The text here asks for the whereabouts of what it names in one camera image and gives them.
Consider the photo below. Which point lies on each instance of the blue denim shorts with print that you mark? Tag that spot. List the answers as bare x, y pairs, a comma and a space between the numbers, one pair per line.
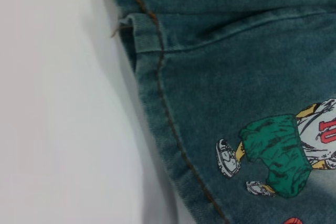
236, 77

